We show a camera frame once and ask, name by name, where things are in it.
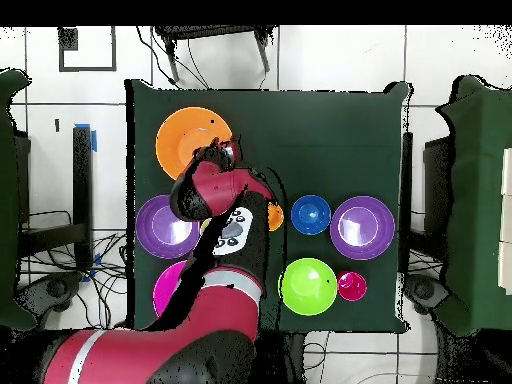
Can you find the red plastic cup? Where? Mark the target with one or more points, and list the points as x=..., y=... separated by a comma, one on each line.
x=352, y=286

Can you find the black table frame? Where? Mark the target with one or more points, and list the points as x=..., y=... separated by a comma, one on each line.
x=82, y=180
x=407, y=200

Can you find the blue plastic bowl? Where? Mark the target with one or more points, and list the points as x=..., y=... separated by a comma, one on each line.
x=310, y=214

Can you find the black metal stand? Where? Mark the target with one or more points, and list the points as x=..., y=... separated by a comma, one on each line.
x=208, y=31

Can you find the green cloth side table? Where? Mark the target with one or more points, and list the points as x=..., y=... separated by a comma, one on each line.
x=476, y=200
x=8, y=200

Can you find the purple plastic bowl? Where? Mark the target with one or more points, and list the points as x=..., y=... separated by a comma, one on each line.
x=154, y=228
x=362, y=228

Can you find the orange plastic cup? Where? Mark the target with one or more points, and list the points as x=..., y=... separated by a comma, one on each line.
x=276, y=218

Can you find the large pink plastic bowl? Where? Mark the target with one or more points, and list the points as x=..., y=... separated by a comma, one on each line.
x=166, y=288

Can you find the white boxes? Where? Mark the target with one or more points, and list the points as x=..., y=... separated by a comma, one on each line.
x=507, y=220

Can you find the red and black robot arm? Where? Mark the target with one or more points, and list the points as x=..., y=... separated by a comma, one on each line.
x=208, y=316

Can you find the dark green table cloth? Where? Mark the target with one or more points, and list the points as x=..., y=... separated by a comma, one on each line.
x=320, y=152

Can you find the large yellow-orange plastic bowl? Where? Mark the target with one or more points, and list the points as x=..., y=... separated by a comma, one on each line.
x=180, y=136

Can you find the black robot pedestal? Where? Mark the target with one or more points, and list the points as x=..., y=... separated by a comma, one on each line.
x=280, y=360

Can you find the green plastic bowl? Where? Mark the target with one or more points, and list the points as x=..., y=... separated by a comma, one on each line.
x=308, y=286

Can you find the black floor stand base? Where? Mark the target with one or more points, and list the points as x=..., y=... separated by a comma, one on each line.
x=56, y=288
x=424, y=291

